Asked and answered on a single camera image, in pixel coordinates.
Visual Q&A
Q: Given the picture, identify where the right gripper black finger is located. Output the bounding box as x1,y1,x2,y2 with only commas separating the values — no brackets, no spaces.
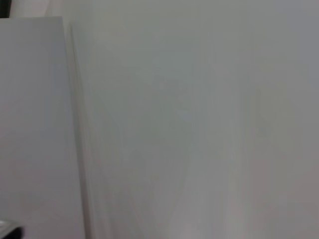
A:
0,220,24,239

